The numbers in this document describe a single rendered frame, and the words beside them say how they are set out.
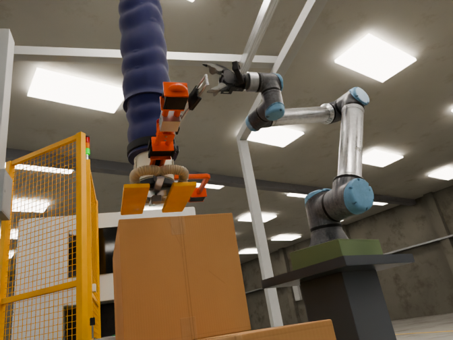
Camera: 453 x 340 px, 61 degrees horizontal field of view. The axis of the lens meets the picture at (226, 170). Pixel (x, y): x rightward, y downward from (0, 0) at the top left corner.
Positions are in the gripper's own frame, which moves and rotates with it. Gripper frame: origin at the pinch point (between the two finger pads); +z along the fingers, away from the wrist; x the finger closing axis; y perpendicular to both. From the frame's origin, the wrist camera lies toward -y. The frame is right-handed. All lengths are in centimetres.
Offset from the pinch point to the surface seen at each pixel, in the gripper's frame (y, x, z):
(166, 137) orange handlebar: -8.9, -35.3, 21.0
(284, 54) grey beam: 155, 155, -143
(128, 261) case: -5, -78, 36
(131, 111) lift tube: 21.1, -5.1, 30.1
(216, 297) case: -4, -92, 9
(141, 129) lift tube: 17.7, -16.5, 26.6
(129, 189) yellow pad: 12, -47, 34
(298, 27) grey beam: 116, 155, -141
